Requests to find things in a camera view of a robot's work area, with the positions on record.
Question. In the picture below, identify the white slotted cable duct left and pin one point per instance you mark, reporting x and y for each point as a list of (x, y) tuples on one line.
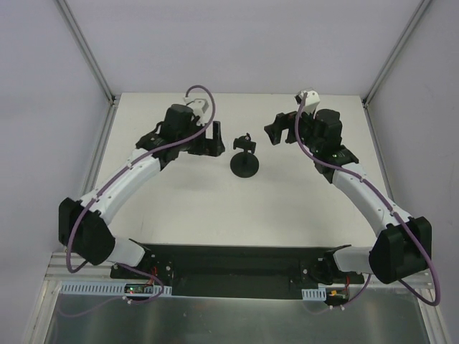
[(114, 289)]

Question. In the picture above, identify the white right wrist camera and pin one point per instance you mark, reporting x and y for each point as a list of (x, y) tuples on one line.
[(308, 101)]

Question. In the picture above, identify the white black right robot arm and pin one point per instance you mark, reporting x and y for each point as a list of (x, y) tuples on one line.
[(403, 242)]

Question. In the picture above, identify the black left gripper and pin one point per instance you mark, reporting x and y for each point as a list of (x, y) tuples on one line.
[(209, 142)]

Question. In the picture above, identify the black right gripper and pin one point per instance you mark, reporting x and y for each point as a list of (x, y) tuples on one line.
[(287, 127)]

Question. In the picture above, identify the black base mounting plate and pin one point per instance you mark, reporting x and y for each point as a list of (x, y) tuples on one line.
[(279, 273)]

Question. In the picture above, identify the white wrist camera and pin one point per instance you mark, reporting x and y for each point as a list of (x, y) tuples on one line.
[(308, 101), (199, 108)]

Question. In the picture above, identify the white slotted cable duct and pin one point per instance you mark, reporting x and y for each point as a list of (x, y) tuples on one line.
[(114, 289), (318, 294)]

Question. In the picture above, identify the black phone stand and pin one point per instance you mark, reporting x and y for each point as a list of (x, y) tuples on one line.
[(244, 164)]

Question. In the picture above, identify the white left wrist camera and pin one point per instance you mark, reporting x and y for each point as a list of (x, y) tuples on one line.
[(199, 108)]

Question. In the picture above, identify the aluminium frame rail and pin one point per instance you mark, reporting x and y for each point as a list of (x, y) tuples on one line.
[(57, 270)]

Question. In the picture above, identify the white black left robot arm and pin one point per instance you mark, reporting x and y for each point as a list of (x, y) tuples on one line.
[(83, 224)]

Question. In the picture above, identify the white slotted cable duct right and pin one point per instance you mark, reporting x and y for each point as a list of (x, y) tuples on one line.
[(318, 294)]

